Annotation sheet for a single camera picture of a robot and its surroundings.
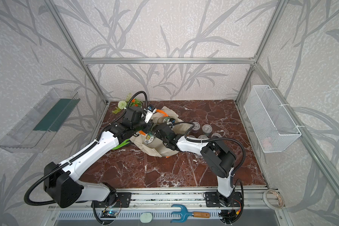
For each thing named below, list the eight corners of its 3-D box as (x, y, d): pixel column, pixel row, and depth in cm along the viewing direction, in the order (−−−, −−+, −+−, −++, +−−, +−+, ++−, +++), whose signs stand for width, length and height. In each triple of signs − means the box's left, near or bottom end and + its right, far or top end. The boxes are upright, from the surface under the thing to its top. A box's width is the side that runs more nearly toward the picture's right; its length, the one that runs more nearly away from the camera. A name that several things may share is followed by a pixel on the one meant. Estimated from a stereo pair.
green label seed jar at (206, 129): (202, 136, 101) (203, 132, 96) (201, 128, 105) (202, 124, 100) (211, 136, 101) (212, 132, 96) (209, 128, 105) (211, 124, 100)
